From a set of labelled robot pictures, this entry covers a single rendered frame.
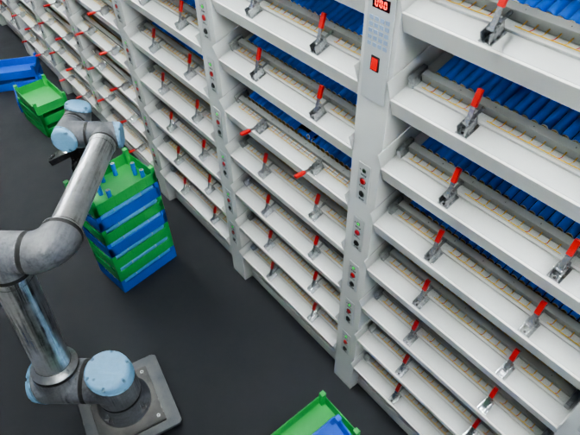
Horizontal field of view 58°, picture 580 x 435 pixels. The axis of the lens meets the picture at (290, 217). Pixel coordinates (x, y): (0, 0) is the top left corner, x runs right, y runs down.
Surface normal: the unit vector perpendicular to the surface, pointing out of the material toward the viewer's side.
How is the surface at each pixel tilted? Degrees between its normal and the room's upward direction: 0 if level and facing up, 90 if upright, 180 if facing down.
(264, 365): 0
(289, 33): 19
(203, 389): 0
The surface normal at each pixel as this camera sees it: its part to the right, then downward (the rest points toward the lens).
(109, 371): 0.11, -0.65
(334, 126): -0.26, -0.52
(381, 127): -0.77, 0.46
